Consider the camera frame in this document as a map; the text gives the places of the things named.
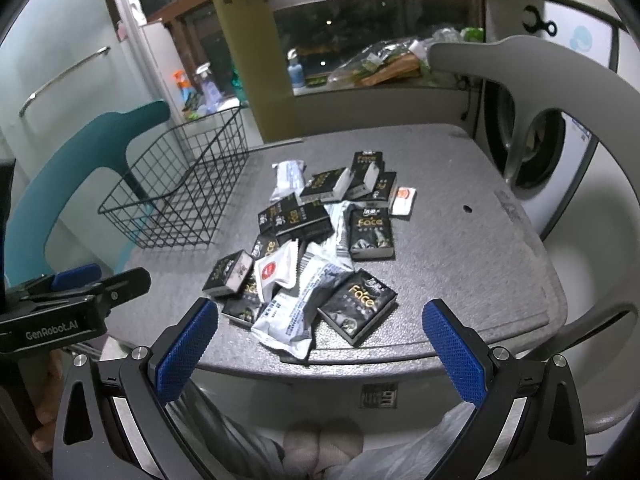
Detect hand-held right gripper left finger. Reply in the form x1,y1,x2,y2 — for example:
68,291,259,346
52,297,221,480

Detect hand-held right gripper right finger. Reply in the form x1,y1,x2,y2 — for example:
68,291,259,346
421,298,588,480

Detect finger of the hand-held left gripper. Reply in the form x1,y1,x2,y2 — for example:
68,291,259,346
10,263,103,297
20,267,152,318

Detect black wire basket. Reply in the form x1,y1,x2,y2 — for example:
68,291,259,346
97,105,251,251

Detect large white wipes packet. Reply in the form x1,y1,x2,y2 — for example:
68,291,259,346
251,270,353,361

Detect white packet with red print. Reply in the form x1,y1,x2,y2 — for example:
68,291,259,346
253,240,301,305

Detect pile of black tissue packs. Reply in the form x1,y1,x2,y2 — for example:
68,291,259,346
202,151,399,348

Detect silver-white packet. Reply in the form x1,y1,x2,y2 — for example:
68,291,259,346
299,200,362,283

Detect small white sachet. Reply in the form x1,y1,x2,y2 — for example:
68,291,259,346
390,186,418,217

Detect white blue-printed packet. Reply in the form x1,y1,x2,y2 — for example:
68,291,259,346
270,159,306,202

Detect person's left hand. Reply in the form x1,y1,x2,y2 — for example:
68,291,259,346
31,350,71,456

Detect person's grey trousers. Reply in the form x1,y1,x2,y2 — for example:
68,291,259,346
167,385,481,480

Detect teal chair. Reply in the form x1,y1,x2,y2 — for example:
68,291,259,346
0,100,173,286

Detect orange spray bottle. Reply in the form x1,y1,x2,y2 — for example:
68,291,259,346
172,71,193,106

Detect clear spray bottle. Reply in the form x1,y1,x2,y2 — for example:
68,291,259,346
195,65,223,111

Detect white refrigerator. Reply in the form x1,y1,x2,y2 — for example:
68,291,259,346
0,0,151,201

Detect blue bottle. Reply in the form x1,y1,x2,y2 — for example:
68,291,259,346
287,50,307,90

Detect brown paper bag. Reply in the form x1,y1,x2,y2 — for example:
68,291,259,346
360,55,421,86

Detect grey chair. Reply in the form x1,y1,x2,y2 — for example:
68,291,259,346
427,35,640,456

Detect clear bag of vegetables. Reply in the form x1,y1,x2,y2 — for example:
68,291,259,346
327,37,431,86

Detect blue round sticker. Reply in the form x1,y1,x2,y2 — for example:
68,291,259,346
570,25,596,51

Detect dark window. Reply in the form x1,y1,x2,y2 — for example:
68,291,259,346
267,0,483,92

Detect white washing machine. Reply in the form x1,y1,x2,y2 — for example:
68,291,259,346
482,0,628,241

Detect black bottle opener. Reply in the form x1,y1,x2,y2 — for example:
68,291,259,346
522,6,557,37

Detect metal refrigerator handle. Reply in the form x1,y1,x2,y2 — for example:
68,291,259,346
20,46,111,117

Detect black power cord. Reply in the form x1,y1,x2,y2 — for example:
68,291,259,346
460,74,477,122

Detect wooden shelf frame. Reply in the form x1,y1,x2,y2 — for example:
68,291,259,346
207,0,541,143

